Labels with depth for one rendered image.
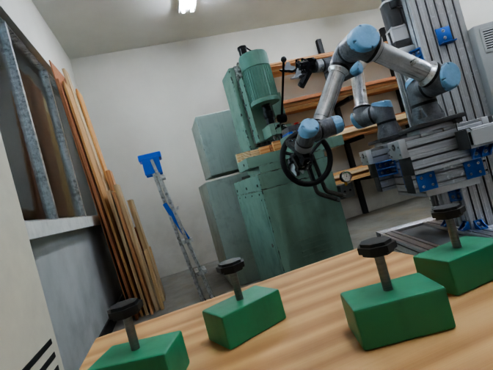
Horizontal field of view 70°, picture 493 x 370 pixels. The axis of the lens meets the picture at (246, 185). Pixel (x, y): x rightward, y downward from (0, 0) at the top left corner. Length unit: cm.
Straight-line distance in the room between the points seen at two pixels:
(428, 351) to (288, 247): 153
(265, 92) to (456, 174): 107
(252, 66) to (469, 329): 185
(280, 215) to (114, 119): 293
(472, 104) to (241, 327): 187
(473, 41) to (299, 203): 121
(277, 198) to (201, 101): 275
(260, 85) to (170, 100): 247
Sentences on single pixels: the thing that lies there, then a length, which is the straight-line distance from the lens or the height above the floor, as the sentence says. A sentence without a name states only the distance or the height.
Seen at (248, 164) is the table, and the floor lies 86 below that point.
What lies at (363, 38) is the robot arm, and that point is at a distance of 162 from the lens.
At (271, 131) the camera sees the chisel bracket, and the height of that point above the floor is 103.
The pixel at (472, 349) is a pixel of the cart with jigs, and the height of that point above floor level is 53.
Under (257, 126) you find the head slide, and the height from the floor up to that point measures 109.
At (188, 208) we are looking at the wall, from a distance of 426.
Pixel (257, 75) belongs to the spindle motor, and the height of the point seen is 136.
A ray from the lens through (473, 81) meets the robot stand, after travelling 223.
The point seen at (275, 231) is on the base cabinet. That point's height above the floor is 48.
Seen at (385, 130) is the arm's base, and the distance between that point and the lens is 234.
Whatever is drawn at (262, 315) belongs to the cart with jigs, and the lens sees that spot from 57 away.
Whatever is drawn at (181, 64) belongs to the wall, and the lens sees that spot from 461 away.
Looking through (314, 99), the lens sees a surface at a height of 154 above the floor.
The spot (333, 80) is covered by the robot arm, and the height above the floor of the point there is 111.
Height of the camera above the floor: 75
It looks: level
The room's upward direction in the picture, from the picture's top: 15 degrees counter-clockwise
